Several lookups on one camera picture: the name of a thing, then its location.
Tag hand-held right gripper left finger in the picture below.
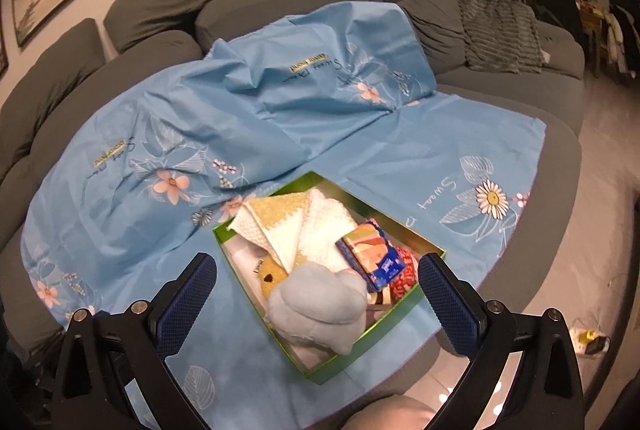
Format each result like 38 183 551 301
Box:
52 253 218 430

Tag blue floral bed sheet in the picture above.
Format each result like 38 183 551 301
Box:
20 0 547 430

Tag yellow plush toy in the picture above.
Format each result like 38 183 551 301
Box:
256 255 291 306

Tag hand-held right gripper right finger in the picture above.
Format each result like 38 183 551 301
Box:
417 253 586 430

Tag red patterned packet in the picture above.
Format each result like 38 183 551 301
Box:
372 247 421 306

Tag light blue plush toy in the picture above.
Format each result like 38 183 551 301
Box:
264 263 371 356

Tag hanging clothes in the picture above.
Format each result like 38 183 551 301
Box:
597 5 640 76

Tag white tube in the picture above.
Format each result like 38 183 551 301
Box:
227 243 266 276

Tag beige and white towel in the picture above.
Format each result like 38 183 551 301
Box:
227 189 361 278

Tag orange and blue tissue packet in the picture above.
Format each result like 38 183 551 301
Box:
334 219 408 293

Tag grey sofa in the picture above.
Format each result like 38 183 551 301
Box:
0 0 586 361

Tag black chair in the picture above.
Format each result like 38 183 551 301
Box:
535 0 586 41

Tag green cardboard box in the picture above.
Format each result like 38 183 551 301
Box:
212 170 447 386

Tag grey striped blanket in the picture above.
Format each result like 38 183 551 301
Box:
455 0 543 74

